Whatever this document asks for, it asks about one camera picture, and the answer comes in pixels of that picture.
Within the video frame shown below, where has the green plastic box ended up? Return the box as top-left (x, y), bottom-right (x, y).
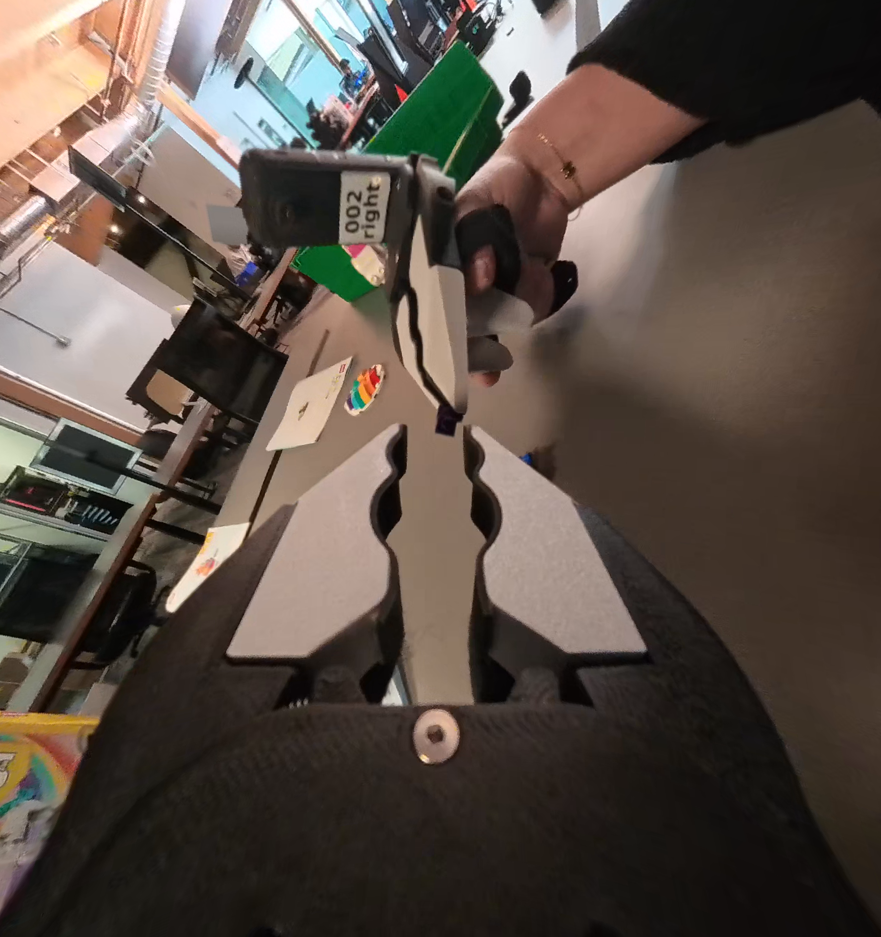
top-left (293, 40), bottom-right (505, 302)

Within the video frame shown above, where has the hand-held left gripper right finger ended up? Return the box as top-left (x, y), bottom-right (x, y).
top-left (464, 425), bottom-right (649, 661)

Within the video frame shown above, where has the small closed instruction booklet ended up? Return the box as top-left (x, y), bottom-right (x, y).
top-left (265, 356), bottom-right (354, 452)

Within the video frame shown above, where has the wall monitor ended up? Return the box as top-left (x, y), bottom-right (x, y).
top-left (29, 417), bottom-right (143, 493)

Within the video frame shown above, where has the thin gold bracelet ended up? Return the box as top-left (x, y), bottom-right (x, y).
top-left (534, 132), bottom-right (586, 221)

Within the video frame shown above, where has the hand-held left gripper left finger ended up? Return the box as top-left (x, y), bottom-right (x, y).
top-left (225, 423), bottom-right (408, 665)

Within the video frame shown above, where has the colourful lego set box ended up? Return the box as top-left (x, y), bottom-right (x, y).
top-left (0, 709), bottom-right (102, 937)

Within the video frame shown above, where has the person's right forearm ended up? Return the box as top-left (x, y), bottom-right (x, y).
top-left (532, 0), bottom-right (881, 217)

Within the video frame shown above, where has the white picture booklet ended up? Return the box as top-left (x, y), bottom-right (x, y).
top-left (165, 521), bottom-right (252, 613)

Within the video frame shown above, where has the person's right hand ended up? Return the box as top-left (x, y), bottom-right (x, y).
top-left (455, 130), bottom-right (589, 389)

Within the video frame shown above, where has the black office chair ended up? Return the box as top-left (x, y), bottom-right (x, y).
top-left (75, 560), bottom-right (160, 663)

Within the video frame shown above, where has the rainbow lego piece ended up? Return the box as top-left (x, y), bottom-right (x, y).
top-left (343, 363), bottom-right (387, 417)

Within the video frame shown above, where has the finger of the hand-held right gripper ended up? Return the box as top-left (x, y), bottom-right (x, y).
top-left (391, 255), bottom-right (472, 423)

